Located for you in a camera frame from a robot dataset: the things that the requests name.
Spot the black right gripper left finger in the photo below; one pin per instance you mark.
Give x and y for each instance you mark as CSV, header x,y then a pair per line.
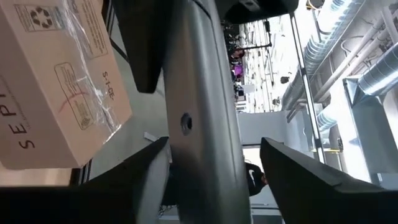
x,y
93,205

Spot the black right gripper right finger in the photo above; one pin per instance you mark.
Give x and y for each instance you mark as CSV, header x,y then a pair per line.
x,y
326,205

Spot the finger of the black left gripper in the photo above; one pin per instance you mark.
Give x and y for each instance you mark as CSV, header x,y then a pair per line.
x,y
258,11
140,46

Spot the brown Sephora cardboard box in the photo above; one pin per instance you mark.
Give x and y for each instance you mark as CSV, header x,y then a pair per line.
x,y
46,93

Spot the person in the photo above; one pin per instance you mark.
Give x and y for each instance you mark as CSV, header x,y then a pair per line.
x,y
237,54
253,179

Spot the long ceiling light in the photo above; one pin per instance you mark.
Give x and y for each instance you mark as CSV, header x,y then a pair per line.
x,y
306,87

